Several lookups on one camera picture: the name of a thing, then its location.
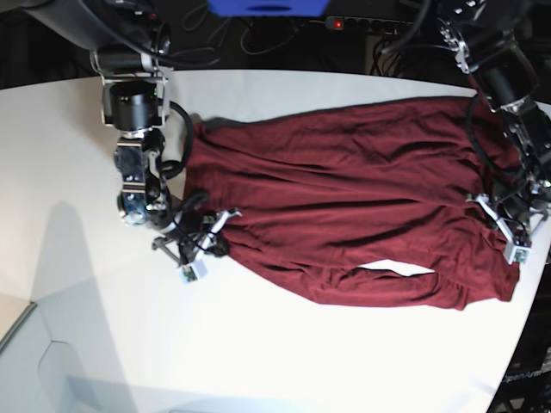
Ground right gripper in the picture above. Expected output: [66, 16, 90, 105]
[151, 191, 242, 266]

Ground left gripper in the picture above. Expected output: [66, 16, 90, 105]
[467, 194, 550, 254]

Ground dark red t-shirt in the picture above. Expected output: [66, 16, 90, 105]
[186, 96, 519, 310]

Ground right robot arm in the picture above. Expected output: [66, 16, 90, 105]
[14, 1, 238, 267]

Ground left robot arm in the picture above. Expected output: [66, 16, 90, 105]
[383, 1, 550, 263]

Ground blue box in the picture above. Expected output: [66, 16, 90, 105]
[207, 0, 329, 17]

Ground black power strip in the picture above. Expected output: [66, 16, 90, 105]
[324, 15, 412, 36]

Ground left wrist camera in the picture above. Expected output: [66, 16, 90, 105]
[504, 243, 532, 265]

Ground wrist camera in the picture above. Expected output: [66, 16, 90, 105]
[504, 243, 532, 265]
[179, 259, 208, 284]

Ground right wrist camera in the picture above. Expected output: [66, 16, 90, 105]
[179, 259, 208, 284]

